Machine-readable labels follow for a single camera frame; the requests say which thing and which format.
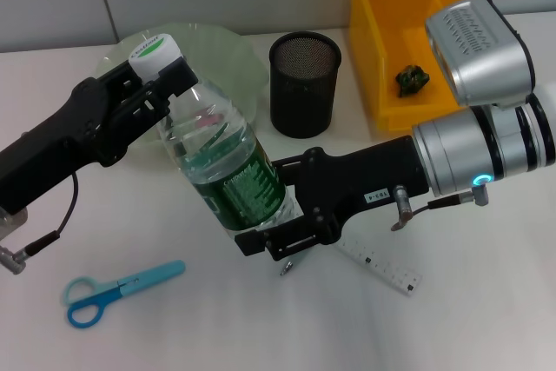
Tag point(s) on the pink peach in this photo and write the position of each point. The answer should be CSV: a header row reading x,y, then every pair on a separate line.
x,y
210,120

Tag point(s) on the clear plastic ruler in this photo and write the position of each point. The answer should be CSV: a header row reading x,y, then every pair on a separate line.
x,y
386,269

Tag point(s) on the clear water bottle green label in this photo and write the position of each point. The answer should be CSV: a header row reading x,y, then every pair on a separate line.
x,y
226,162

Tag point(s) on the black mesh pen holder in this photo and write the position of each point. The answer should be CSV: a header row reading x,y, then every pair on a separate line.
x,y
299,97

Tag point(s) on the silver ballpoint pen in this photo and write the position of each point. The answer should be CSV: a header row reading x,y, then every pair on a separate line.
x,y
286,269

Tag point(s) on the yellow plastic storage bin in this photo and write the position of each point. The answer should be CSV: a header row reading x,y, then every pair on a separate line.
x,y
391,19

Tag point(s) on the green plastic wrapper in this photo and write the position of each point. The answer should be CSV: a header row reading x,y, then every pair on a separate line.
x,y
412,80

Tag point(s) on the green glass fruit plate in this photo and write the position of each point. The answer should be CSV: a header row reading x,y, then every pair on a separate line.
x,y
226,58

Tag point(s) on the blue scissors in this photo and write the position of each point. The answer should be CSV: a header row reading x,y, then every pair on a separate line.
x,y
147,273

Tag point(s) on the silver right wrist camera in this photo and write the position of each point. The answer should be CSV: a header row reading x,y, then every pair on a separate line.
x,y
482,54

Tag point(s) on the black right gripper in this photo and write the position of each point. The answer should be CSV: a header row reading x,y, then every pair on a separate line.
x,y
369,180

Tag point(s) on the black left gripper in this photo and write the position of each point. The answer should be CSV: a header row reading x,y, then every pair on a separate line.
x,y
65,138

